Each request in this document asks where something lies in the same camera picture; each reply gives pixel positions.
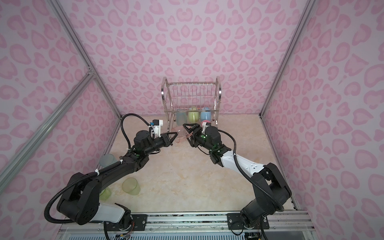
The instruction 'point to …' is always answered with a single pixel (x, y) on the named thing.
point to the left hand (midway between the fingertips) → (179, 131)
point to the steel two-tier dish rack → (204, 97)
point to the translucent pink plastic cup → (182, 135)
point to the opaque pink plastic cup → (205, 121)
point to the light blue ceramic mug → (205, 116)
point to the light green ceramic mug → (193, 117)
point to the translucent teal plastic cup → (181, 118)
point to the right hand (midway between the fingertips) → (183, 128)
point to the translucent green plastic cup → (130, 185)
